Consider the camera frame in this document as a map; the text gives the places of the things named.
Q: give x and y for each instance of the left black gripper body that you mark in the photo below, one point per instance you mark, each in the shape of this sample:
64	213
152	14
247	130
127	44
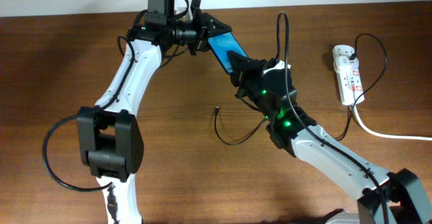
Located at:
194	32

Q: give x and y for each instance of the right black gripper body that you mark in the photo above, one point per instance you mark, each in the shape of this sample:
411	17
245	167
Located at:
252	88

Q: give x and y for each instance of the blue Galaxy smartphone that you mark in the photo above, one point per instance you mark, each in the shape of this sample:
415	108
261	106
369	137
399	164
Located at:
221	45

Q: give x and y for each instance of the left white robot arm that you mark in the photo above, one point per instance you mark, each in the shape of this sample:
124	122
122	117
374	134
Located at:
110	141

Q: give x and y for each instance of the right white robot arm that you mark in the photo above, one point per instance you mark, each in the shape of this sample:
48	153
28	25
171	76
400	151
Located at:
381	196

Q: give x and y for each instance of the white power strip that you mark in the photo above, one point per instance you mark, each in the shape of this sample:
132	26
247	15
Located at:
348	77

